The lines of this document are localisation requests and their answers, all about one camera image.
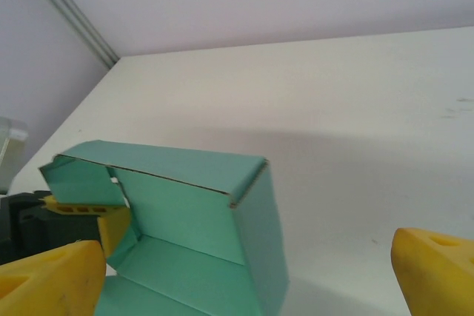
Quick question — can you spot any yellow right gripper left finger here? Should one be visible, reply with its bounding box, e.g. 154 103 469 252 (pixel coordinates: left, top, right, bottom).
0 240 107 316

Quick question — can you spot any aluminium frame post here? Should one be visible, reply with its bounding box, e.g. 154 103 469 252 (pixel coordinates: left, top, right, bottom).
14 0 120 70

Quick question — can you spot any teal cardboard paper box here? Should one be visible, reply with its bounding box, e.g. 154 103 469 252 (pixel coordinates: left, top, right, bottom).
39 140 290 316

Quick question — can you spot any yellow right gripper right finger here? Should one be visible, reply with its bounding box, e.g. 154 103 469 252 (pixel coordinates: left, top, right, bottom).
391 226 474 316

